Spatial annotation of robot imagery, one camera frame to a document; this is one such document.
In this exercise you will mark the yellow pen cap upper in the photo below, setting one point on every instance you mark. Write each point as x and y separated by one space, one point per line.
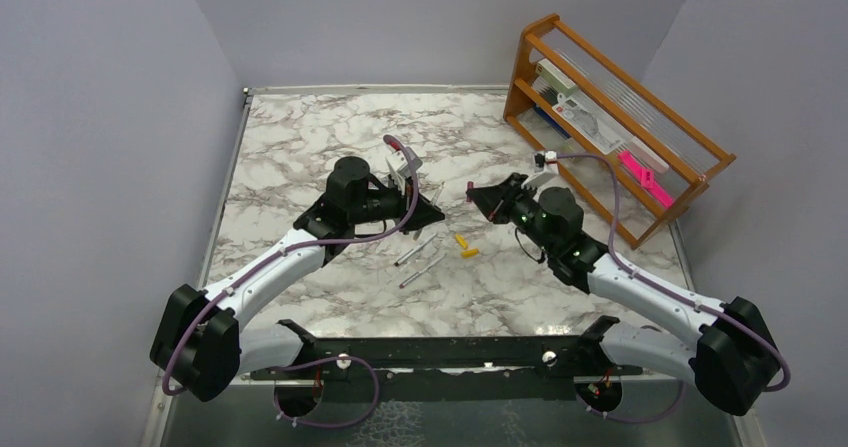
461 241

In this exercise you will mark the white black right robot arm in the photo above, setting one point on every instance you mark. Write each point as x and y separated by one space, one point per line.
724 349

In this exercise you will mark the yellow pen cap lower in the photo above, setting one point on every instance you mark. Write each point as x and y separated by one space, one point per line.
469 253

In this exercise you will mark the wooden shelf rack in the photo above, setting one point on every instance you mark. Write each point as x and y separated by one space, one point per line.
683 158

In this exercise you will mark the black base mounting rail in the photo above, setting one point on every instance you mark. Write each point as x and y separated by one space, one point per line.
435 369

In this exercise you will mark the white device on shelf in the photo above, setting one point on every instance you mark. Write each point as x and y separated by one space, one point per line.
591 121

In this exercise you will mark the pink tool on shelf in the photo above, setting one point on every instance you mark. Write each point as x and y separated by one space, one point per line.
646 179

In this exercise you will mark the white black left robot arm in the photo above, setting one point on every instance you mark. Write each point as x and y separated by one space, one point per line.
200 343

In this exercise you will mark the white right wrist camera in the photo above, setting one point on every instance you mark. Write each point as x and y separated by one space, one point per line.
545 168

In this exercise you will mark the silver pen middle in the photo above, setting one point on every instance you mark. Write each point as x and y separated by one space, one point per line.
414 250

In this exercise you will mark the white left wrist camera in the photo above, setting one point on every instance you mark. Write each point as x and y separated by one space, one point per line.
401 169

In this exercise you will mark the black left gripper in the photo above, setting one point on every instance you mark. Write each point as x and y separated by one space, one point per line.
425 214

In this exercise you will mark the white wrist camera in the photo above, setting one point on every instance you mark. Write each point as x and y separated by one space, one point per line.
401 169
545 168

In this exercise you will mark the white green box on shelf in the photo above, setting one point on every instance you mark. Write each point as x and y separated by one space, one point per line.
555 78

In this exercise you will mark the yellow pen cap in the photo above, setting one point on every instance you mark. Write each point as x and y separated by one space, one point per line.
469 253
461 241

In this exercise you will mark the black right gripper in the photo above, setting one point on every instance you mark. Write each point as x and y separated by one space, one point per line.
494 200

